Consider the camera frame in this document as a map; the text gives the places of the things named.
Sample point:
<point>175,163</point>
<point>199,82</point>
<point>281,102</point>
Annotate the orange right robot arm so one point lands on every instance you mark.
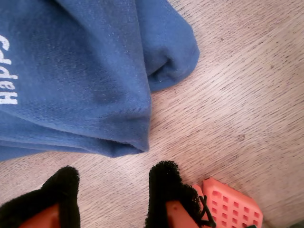
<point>232,204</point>

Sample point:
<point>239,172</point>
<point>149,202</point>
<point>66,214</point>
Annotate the blue printed T-shirt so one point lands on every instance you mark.
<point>71,83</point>

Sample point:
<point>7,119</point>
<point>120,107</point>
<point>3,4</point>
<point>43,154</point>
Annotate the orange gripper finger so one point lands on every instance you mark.
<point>168,187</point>
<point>47,197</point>

